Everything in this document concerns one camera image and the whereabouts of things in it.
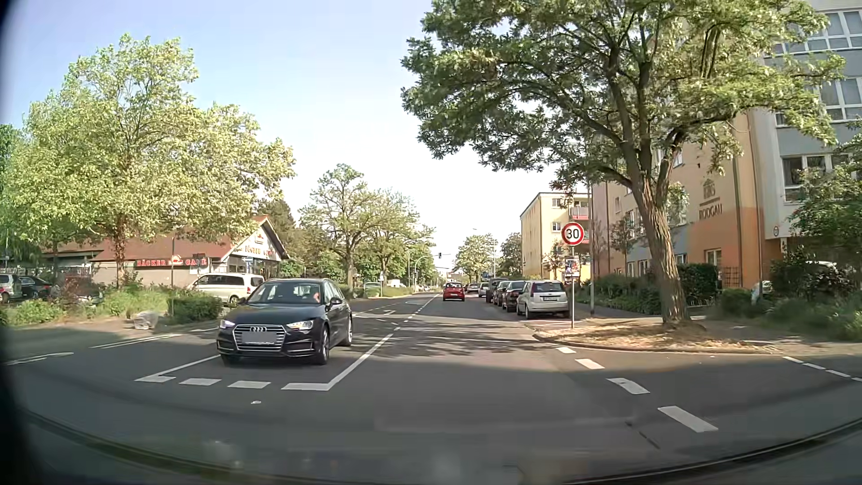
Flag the row of parked cars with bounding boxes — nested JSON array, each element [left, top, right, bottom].
[[466, 277, 529, 313]]

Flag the distant trees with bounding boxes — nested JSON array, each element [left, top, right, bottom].
[[453, 232, 524, 282]]

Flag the lamp post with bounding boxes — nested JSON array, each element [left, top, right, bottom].
[[587, 181, 597, 317]]

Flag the parked dark car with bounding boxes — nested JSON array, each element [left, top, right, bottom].
[[18, 275, 56, 301]]

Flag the large tree with thick trunk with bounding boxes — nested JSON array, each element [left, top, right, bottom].
[[401, 0, 846, 330]]

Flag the white van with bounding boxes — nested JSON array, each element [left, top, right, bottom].
[[188, 272, 265, 305]]

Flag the large light green tree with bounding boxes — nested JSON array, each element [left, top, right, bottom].
[[3, 34, 296, 289]]

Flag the grey asphalt road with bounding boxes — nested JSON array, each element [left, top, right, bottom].
[[0, 291, 862, 476]]

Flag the row of trees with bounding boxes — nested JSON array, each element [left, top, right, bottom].
[[259, 163, 439, 292]]

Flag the orange and grey building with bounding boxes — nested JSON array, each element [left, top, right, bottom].
[[591, 0, 862, 292]]

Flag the low shop building red roof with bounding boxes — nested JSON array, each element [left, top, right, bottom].
[[42, 215, 290, 288]]

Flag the green hedge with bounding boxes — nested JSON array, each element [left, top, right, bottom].
[[677, 262, 720, 305]]

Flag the white parked car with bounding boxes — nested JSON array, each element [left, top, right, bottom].
[[516, 279, 571, 319]]

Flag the bare earth tree island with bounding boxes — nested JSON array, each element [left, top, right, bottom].
[[533, 317, 775, 354]]

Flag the round speed limit sign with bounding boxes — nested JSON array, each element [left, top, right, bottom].
[[561, 221, 586, 330]]

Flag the black estate car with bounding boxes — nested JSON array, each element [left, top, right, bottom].
[[216, 278, 354, 366]]

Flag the yellow apartment building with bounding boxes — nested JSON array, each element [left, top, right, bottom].
[[520, 191, 592, 282]]

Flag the road markings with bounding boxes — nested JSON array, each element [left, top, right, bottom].
[[5, 294, 862, 434]]

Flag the bushes with grass verge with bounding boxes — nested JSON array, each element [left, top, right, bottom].
[[0, 286, 224, 329]]

